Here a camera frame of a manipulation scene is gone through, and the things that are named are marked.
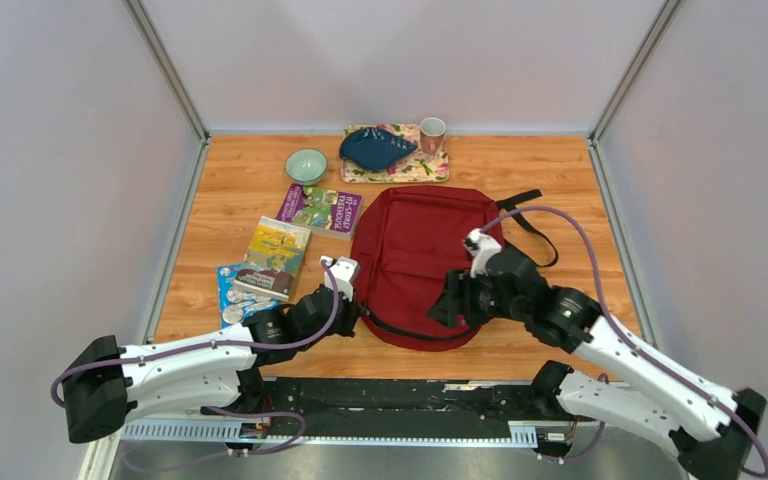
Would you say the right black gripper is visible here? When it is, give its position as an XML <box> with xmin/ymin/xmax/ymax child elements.
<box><xmin>425</xmin><ymin>268</ymin><xmax>526</xmax><ymax>330</ymax></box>

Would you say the yellow book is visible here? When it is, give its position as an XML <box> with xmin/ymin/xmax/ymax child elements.
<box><xmin>233</xmin><ymin>216</ymin><xmax>311</xmax><ymax>301</ymax></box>

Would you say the red backpack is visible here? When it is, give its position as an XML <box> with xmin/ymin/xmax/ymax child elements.
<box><xmin>350</xmin><ymin>185</ymin><xmax>542</xmax><ymax>352</ymax></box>

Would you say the purple treehouse book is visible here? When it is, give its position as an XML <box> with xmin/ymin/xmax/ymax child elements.
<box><xmin>275</xmin><ymin>183</ymin><xmax>363</xmax><ymax>241</ymax></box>

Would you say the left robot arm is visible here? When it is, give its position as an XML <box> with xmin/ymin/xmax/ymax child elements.
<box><xmin>52</xmin><ymin>285</ymin><xmax>363</xmax><ymax>444</ymax></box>

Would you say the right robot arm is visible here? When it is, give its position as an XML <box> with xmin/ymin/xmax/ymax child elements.
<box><xmin>428</xmin><ymin>249</ymin><xmax>766</xmax><ymax>479</ymax></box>

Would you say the blue comic book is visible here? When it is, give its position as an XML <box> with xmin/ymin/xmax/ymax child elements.
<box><xmin>216</xmin><ymin>264</ymin><xmax>280</xmax><ymax>328</ymax></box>

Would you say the floral tray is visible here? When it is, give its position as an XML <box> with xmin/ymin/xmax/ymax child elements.
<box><xmin>340</xmin><ymin>123</ymin><xmax>450</xmax><ymax>184</ymax></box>

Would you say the light green bowl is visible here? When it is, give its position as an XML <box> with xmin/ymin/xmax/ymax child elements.
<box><xmin>285</xmin><ymin>148</ymin><xmax>328</xmax><ymax>186</ymax></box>

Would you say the pink mug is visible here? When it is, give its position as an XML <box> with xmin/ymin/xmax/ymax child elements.
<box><xmin>419</xmin><ymin>117</ymin><xmax>446</xmax><ymax>155</ymax></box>

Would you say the dark blue leaf plate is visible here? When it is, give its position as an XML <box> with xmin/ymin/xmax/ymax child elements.
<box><xmin>338</xmin><ymin>127</ymin><xmax>418</xmax><ymax>171</ymax></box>

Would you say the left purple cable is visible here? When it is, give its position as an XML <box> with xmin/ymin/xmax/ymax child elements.
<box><xmin>49</xmin><ymin>258</ymin><xmax>342</xmax><ymax>475</ymax></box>

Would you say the purple cable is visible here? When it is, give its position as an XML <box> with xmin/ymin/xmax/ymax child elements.
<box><xmin>49</xmin><ymin>258</ymin><xmax>342</xmax><ymax>475</ymax></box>
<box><xmin>479</xmin><ymin>205</ymin><xmax>768</xmax><ymax>480</ymax></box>

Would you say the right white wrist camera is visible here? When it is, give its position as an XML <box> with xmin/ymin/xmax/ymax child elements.
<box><xmin>462</xmin><ymin>228</ymin><xmax>503</xmax><ymax>278</ymax></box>

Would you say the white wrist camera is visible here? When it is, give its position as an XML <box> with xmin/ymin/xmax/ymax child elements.
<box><xmin>320</xmin><ymin>255</ymin><xmax>360</xmax><ymax>301</ymax></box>
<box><xmin>462</xmin><ymin>228</ymin><xmax>503</xmax><ymax>278</ymax></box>

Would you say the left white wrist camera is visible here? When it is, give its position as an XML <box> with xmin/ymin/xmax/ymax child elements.
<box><xmin>320</xmin><ymin>255</ymin><xmax>360</xmax><ymax>301</ymax></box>

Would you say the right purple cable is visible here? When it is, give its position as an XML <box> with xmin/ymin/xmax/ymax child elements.
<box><xmin>479</xmin><ymin>205</ymin><xmax>768</xmax><ymax>480</ymax></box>

